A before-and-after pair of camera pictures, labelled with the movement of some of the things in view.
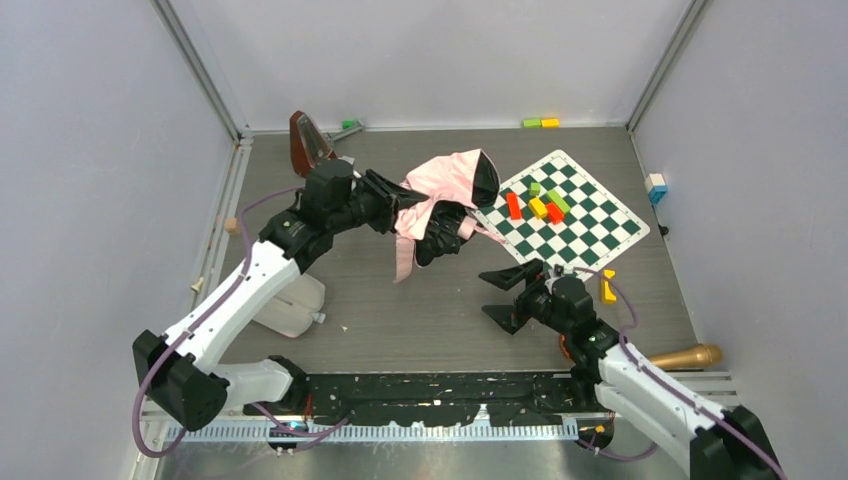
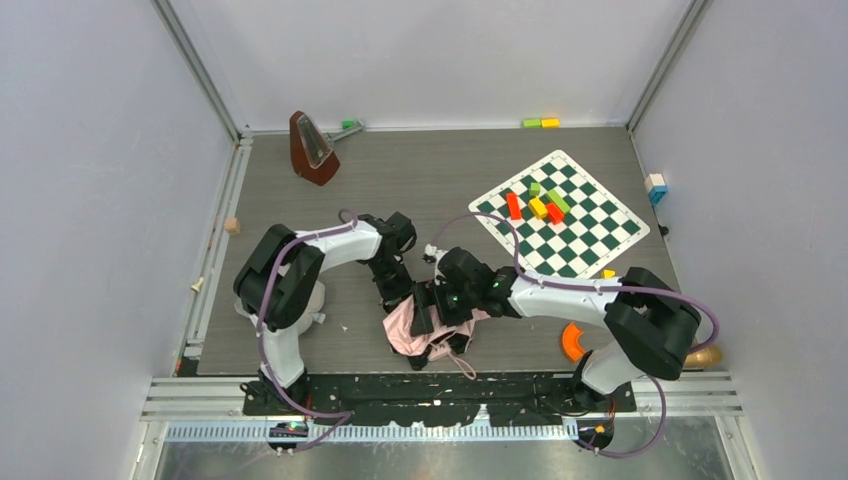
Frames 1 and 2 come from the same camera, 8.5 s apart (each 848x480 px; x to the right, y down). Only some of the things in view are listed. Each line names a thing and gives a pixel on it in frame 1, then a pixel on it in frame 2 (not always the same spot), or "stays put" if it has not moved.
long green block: [556, 197] stays put
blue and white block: [656, 187] stays put
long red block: [515, 210] stays put
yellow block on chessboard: [537, 208] stays put
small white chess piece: [197, 285] stays put
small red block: [554, 213] stays put
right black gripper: [530, 299] → [427, 315]
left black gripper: [375, 202] → [398, 291]
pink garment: [456, 184] → [445, 342]
